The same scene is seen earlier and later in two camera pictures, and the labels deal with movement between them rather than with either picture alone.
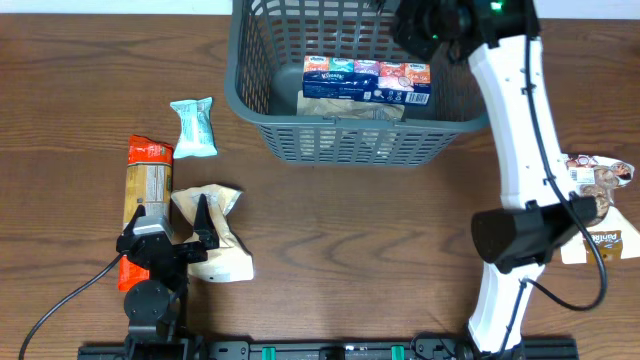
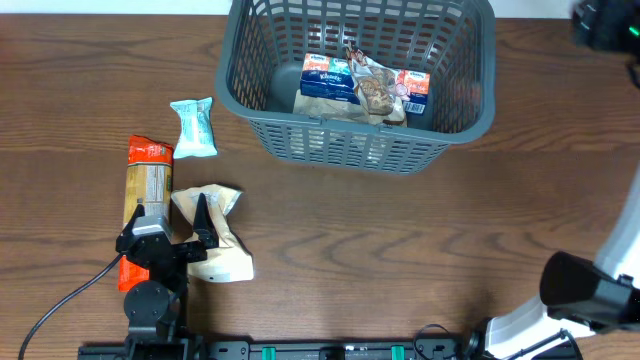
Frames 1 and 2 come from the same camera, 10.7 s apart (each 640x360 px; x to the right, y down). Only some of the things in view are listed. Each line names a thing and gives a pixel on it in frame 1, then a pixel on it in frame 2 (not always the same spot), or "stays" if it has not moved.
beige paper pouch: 345,108 stays
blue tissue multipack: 380,81 stays
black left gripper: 207,237 stays
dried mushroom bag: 616,238 -> 376,89
